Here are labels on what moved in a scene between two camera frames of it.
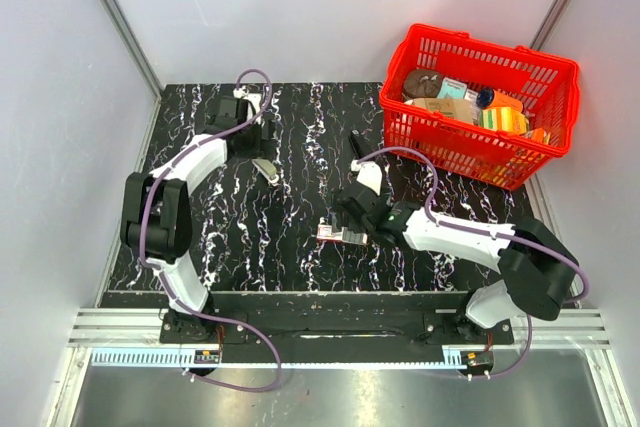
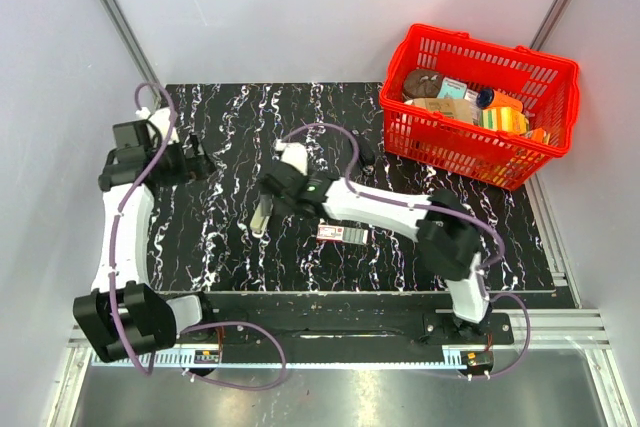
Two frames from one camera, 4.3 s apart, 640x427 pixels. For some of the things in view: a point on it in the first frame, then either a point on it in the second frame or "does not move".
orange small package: [541, 136] does not move
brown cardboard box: [453, 108] does not move
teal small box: [452, 89] does not move
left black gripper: [255, 153] → [197, 168]
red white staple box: [325, 233] does not move
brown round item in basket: [422, 83] does not move
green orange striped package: [503, 119] does not move
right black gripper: [336, 214] → [307, 177]
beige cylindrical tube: [267, 169] → [261, 216]
